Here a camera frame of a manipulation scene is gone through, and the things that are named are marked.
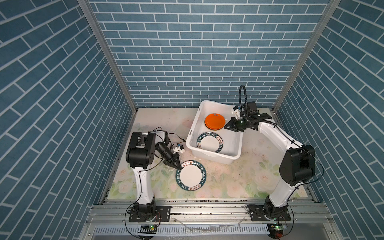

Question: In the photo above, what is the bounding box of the green-rimmed lettered plate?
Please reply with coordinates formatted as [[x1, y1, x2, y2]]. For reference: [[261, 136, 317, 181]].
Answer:
[[176, 160, 207, 192], [196, 132, 224, 153]]

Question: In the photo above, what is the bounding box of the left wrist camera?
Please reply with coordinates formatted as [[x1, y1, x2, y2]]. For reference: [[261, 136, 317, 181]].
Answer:
[[172, 144, 185, 154]]

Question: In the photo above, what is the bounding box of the white plastic bin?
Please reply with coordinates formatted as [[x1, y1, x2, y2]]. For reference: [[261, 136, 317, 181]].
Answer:
[[186, 100, 243, 165]]

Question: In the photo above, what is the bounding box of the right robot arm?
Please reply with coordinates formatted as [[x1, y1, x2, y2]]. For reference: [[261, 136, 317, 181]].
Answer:
[[225, 110, 316, 214]]

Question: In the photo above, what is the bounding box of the orange plate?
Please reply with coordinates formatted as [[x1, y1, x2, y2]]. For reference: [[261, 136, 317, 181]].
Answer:
[[204, 114, 226, 131]]

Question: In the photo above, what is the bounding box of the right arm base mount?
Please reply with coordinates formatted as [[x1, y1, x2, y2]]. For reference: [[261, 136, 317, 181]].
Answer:
[[246, 204, 291, 222]]

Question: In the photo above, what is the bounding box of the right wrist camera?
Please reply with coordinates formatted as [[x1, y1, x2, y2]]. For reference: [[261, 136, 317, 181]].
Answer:
[[230, 84, 260, 119]]

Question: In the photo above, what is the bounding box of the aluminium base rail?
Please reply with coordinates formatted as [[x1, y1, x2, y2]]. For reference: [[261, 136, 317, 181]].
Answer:
[[80, 199, 342, 240]]

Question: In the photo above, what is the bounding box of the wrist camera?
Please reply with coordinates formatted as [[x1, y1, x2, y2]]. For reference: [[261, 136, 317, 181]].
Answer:
[[230, 84, 260, 119], [172, 144, 185, 154]]

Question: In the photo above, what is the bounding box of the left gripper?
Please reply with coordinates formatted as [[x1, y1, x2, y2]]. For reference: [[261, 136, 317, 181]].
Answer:
[[154, 145, 182, 169]]

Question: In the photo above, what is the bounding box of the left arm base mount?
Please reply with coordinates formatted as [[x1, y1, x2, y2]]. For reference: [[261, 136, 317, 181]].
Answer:
[[128, 204, 171, 223]]

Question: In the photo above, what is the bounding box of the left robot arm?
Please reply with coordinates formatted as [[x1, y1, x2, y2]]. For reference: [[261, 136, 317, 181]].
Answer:
[[126, 130, 182, 214]]

